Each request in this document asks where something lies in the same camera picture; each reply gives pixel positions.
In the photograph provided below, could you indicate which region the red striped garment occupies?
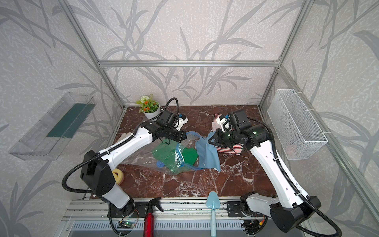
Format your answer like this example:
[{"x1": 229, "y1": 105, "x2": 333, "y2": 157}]
[{"x1": 211, "y1": 114, "x2": 245, "y2": 156}]

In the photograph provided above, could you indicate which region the light blue tank top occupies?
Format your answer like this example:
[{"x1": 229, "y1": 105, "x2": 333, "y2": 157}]
[{"x1": 194, "y1": 131, "x2": 221, "y2": 171}]

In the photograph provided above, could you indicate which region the clear vacuum bag blue zipper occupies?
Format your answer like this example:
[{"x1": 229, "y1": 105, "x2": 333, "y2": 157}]
[{"x1": 121, "y1": 131, "x2": 206, "y2": 175}]

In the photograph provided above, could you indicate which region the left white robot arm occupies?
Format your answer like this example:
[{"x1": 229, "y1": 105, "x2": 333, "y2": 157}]
[{"x1": 61, "y1": 110, "x2": 189, "y2": 210}]

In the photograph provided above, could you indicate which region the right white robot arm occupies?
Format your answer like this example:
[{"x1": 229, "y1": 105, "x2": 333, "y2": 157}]
[{"x1": 208, "y1": 114, "x2": 342, "y2": 237}]

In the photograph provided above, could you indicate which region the solid green garment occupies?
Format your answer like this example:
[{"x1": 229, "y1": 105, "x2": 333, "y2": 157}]
[{"x1": 152, "y1": 139, "x2": 199, "y2": 175}]

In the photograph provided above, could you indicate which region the white pot with plant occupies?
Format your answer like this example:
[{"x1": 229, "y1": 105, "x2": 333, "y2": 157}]
[{"x1": 136, "y1": 94, "x2": 161, "y2": 119}]

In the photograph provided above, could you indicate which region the light blue garden trowel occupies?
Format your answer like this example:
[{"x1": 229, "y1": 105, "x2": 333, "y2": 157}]
[{"x1": 206, "y1": 191, "x2": 221, "y2": 237}]

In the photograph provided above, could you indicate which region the yellow smiley sponge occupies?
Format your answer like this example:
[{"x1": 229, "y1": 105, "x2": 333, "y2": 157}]
[{"x1": 112, "y1": 168, "x2": 124, "y2": 185}]

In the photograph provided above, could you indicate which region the red spray bottle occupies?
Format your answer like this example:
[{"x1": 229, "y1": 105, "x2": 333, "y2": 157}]
[{"x1": 143, "y1": 197, "x2": 164, "y2": 237}]

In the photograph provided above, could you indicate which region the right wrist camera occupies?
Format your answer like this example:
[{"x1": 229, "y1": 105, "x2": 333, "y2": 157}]
[{"x1": 213, "y1": 115, "x2": 233, "y2": 132}]

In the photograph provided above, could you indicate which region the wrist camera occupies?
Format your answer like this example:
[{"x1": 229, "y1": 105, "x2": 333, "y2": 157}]
[
  {"x1": 174, "y1": 114, "x2": 188, "y2": 131},
  {"x1": 213, "y1": 115, "x2": 233, "y2": 132}
]

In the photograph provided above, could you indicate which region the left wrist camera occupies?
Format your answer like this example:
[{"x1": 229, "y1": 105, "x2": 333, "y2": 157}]
[{"x1": 174, "y1": 114, "x2": 188, "y2": 131}]

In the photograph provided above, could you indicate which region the white wire wall basket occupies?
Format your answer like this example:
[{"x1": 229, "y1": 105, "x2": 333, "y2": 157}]
[{"x1": 267, "y1": 89, "x2": 328, "y2": 160}]

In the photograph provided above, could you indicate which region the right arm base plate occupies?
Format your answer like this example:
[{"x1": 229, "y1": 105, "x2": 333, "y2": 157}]
[{"x1": 225, "y1": 201, "x2": 252, "y2": 218}]

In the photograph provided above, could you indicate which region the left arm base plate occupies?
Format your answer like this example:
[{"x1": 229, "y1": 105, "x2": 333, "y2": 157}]
[{"x1": 107, "y1": 201, "x2": 148, "y2": 219}]

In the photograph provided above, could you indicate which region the aluminium cage frame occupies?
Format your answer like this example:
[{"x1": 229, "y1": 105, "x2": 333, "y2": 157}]
[{"x1": 53, "y1": 0, "x2": 379, "y2": 237}]

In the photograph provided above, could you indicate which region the clear plastic wall shelf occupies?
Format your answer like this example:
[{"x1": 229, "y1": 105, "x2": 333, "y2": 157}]
[{"x1": 9, "y1": 92, "x2": 96, "y2": 161}]

